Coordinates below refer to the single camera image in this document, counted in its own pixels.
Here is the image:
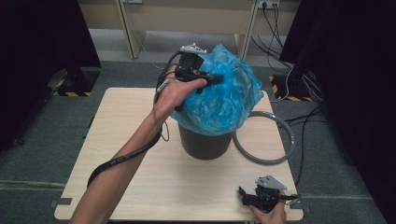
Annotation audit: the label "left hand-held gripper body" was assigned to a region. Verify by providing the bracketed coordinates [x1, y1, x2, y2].
[174, 42, 208, 83]

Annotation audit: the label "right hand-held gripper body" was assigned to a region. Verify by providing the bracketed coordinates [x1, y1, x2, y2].
[255, 175, 302, 214]

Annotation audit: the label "blue plastic bag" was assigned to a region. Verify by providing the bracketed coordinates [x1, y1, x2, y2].
[170, 44, 265, 137]

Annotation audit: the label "grey bin rim ring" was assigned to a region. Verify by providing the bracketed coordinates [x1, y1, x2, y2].
[232, 110, 296, 166]

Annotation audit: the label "dark grey trash bin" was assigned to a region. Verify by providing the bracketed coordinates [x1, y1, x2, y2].
[177, 123, 235, 161]

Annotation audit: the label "person's right hand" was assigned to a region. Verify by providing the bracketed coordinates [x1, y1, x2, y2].
[248, 189, 289, 224]

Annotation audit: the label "person's left hand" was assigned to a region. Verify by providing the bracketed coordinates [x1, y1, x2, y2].
[153, 64, 208, 124]

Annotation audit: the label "beige wooden desk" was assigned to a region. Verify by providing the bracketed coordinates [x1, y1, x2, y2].
[78, 0, 302, 63]

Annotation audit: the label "striped-tape stand base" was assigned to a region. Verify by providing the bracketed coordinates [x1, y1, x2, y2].
[47, 67, 101, 97]
[269, 74, 314, 103]

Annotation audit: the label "black curtain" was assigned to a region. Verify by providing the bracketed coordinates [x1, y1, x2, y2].
[278, 0, 396, 224]
[0, 0, 102, 152]

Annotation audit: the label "thin white floor cable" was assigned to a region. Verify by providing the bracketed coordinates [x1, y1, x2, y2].
[134, 31, 167, 71]

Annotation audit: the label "black cable bundle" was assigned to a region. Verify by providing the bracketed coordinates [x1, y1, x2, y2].
[250, 5, 294, 70]

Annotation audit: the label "white cable by stand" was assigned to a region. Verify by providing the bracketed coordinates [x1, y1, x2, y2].
[270, 66, 296, 104]

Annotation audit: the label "black floor cables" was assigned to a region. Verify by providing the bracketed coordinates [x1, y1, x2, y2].
[283, 109, 328, 130]

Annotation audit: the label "white wall power outlet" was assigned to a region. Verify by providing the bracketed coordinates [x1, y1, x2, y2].
[257, 0, 281, 9]

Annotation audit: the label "left hand-held gripper cable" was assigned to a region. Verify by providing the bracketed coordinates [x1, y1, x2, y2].
[87, 50, 185, 189]

